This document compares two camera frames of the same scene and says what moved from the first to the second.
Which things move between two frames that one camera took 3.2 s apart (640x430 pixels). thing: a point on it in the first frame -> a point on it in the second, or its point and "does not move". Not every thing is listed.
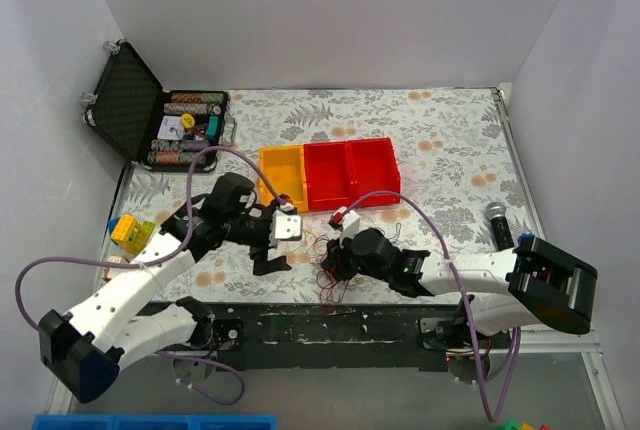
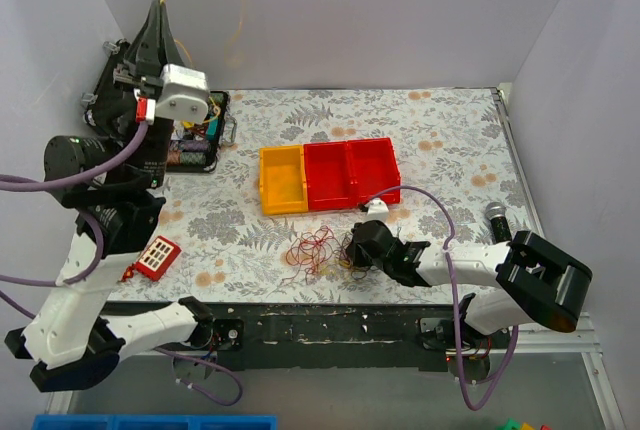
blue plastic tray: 155,422 does not move
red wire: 330,290 -> 309,250
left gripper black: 267,243 -> 141,76
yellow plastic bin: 284,166 does not move
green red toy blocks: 513,424 does not move
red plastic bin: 328,178 does not move
